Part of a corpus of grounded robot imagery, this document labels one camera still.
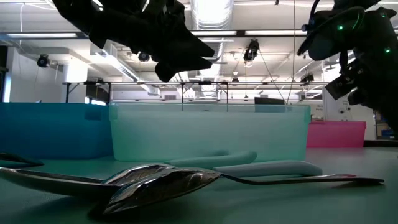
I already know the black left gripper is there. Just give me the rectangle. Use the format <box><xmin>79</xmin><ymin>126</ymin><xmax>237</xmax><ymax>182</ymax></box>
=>
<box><xmin>102</xmin><ymin>0</ymin><xmax>215</xmax><ymax>83</ymax></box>

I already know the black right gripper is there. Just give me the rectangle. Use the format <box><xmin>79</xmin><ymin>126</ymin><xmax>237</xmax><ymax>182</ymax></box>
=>
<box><xmin>347</xmin><ymin>57</ymin><xmax>398</xmax><ymax>133</ymax></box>

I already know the silver metal spoon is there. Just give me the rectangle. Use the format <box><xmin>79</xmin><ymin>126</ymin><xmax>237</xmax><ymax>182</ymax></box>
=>
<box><xmin>104</xmin><ymin>169</ymin><xmax>386</xmax><ymax>216</ymax></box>

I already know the pale lilac-handled spoon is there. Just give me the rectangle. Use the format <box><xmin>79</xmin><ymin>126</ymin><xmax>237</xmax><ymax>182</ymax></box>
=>
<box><xmin>102</xmin><ymin>160</ymin><xmax>323</xmax><ymax>187</ymax></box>

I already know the shelf with blue bins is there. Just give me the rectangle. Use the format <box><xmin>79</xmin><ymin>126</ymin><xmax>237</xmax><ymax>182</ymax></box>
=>
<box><xmin>374</xmin><ymin>111</ymin><xmax>398</xmax><ymax>141</ymax></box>

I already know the white pillar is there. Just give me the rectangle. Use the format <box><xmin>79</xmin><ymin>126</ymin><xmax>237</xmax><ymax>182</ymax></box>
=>
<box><xmin>322</xmin><ymin>93</ymin><xmax>352</xmax><ymax>122</ymax></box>

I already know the pink plastic bin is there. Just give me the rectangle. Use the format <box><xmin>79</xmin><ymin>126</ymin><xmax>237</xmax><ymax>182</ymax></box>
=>
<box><xmin>307</xmin><ymin>120</ymin><xmax>367</xmax><ymax>149</ymax></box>

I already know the translucent teal plastic bin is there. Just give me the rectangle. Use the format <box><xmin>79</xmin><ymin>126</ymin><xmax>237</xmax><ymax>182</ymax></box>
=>
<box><xmin>108</xmin><ymin>103</ymin><xmax>312</xmax><ymax>162</ymax></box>

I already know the black monitor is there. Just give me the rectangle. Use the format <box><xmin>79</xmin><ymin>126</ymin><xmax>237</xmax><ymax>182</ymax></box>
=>
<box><xmin>85</xmin><ymin>84</ymin><xmax>110</xmax><ymax>105</ymax></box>
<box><xmin>254</xmin><ymin>96</ymin><xmax>285</xmax><ymax>105</ymax></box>

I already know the blue plastic bin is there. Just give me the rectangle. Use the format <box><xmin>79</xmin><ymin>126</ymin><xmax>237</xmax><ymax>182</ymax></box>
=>
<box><xmin>0</xmin><ymin>102</ymin><xmax>113</xmax><ymax>160</ymax></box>

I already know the silver round ceiling duct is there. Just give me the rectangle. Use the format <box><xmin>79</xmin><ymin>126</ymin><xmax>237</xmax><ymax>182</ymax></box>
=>
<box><xmin>190</xmin><ymin>0</ymin><xmax>234</xmax><ymax>98</ymax></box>

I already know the black table edge rail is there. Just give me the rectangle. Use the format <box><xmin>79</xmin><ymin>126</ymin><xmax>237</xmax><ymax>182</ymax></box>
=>
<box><xmin>363</xmin><ymin>139</ymin><xmax>398</xmax><ymax>147</ymax></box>

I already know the black overhead frame bar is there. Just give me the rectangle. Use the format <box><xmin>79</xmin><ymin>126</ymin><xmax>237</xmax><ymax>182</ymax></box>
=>
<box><xmin>0</xmin><ymin>29</ymin><xmax>312</xmax><ymax>40</ymax></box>

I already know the white rectangular ceiling duct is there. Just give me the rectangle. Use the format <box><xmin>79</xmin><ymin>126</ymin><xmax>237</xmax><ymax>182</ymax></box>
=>
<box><xmin>90</xmin><ymin>43</ymin><xmax>161</xmax><ymax>96</ymax></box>

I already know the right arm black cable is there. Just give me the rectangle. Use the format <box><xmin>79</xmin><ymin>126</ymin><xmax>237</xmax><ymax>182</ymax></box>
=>
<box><xmin>297</xmin><ymin>0</ymin><xmax>366</xmax><ymax>57</ymax></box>

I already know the teal-handled metal spoon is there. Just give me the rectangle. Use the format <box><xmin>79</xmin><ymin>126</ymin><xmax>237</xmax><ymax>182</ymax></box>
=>
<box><xmin>0</xmin><ymin>151</ymin><xmax>257</xmax><ymax>197</ymax></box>

